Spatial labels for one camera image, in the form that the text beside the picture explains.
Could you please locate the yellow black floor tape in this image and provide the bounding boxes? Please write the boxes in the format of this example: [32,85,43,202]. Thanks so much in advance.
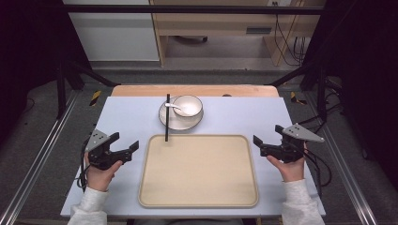
[89,89,103,108]
[289,90,308,106]

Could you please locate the person's left hand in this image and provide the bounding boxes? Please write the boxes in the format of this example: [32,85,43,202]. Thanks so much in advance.
[83,151,124,192]

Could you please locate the aluminium rail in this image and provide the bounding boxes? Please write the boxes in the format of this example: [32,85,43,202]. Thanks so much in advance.
[303,91,380,225]
[0,90,81,225]

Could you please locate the right hand-held gripper cable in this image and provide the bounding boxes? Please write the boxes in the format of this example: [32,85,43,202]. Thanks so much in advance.
[301,147,333,199]

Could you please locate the hand-held gripper cable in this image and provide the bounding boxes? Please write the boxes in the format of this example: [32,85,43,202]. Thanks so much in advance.
[75,139,92,192]
[301,147,333,199]

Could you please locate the bundle of hanging black cables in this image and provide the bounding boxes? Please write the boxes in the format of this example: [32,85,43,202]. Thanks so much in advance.
[273,1,310,68]

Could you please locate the left hand-held gripper cable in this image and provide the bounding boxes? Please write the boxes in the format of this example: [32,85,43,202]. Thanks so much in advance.
[75,139,92,192]

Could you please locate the dark curtain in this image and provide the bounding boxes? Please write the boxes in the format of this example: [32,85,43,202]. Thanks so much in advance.
[300,0,398,183]
[0,0,92,148]

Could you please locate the black chopstick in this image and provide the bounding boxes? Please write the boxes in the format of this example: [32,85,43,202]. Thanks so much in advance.
[164,93,171,143]

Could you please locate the white round plate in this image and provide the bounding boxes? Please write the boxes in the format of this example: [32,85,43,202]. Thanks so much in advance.
[158,98,205,131]

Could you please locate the white bowl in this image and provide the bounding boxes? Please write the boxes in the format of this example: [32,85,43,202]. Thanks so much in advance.
[172,94,204,119]

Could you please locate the light wooden desk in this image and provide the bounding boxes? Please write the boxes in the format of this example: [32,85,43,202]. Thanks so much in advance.
[148,0,327,68]

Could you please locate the black floor cables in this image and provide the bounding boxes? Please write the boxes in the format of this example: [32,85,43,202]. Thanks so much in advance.
[296,78,348,135]

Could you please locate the person's right hand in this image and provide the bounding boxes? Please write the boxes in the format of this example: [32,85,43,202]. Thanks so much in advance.
[266,142,309,184]

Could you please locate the white ceramic spoon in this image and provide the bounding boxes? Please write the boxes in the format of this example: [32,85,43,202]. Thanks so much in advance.
[164,102,195,115]

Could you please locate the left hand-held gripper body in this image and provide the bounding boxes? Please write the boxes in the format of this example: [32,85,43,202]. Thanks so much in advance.
[84,128,126,172]

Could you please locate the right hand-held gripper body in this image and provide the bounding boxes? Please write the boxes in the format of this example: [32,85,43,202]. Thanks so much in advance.
[275,122,326,164]

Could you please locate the white cabinet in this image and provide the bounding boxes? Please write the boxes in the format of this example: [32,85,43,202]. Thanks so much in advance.
[62,0,161,63]

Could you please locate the beige rectangular tray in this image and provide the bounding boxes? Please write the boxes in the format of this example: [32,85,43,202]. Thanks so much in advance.
[137,133,260,209]

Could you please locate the black horizontal frame bar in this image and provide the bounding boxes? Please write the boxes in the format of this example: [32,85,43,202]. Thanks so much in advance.
[58,4,327,16]

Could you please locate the black metal stand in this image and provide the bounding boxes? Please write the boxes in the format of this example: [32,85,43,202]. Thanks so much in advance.
[55,58,122,120]
[266,58,330,124]

